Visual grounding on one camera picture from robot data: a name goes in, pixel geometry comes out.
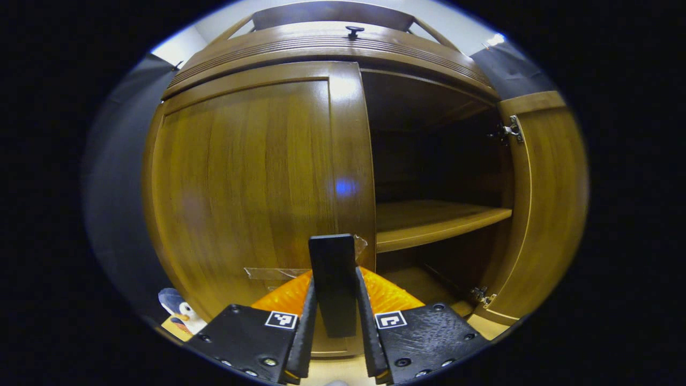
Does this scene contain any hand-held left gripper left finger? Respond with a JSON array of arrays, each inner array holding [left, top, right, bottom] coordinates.
[[185, 270, 318, 384]]

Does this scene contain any wooden inner cabinet shelf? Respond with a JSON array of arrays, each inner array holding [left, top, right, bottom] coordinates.
[[375, 200, 512, 254]]

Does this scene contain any penguin plush toy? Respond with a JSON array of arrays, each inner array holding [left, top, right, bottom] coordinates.
[[158, 288, 208, 336]]

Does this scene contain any wooden drawer with black knob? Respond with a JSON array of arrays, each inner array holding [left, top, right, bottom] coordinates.
[[177, 20, 486, 81]]

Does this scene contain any wooden double-door shoe cabinet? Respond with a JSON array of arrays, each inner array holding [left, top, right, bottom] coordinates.
[[161, 1, 515, 322]]

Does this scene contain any wooden cabinet door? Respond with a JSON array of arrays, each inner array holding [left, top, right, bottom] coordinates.
[[142, 61, 377, 359], [472, 90, 589, 326]]

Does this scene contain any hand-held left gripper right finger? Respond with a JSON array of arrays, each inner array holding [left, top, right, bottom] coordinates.
[[354, 266, 491, 384]]

